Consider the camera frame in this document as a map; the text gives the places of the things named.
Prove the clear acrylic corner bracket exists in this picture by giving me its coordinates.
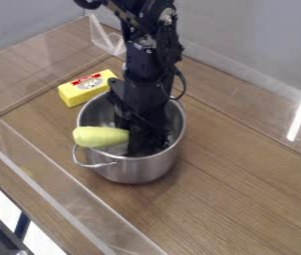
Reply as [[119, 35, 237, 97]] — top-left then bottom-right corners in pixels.
[[88, 14, 126, 57]]

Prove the black cable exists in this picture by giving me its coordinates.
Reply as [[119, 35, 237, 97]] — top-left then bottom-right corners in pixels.
[[158, 66, 187, 101]]

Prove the yellow butter block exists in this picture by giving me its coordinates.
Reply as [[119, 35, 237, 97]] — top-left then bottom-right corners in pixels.
[[57, 69, 116, 108]]

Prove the silver metal pot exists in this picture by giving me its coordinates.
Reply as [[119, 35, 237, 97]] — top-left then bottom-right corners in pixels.
[[72, 93, 186, 184]]

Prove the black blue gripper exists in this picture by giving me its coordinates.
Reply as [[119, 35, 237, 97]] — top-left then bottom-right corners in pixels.
[[108, 37, 175, 155]]

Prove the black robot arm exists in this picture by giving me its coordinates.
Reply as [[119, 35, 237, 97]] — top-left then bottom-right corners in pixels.
[[73, 0, 184, 153]]

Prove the clear acrylic front barrier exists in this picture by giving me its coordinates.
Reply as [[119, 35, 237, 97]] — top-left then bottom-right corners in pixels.
[[0, 96, 170, 255]]

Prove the dark metal table frame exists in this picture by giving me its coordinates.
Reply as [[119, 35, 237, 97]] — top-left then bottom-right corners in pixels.
[[0, 200, 37, 255]]

